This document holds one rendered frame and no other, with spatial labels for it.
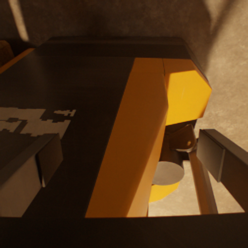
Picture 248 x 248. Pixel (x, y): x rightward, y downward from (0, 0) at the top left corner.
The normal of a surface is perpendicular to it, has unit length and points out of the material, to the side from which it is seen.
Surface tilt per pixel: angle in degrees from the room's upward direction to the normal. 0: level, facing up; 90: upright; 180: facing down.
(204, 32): 0
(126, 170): 90
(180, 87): 22
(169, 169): 0
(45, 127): 90
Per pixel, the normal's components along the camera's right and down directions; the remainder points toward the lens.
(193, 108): 0.27, 0.63
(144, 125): -0.02, -0.75
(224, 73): -0.11, 0.66
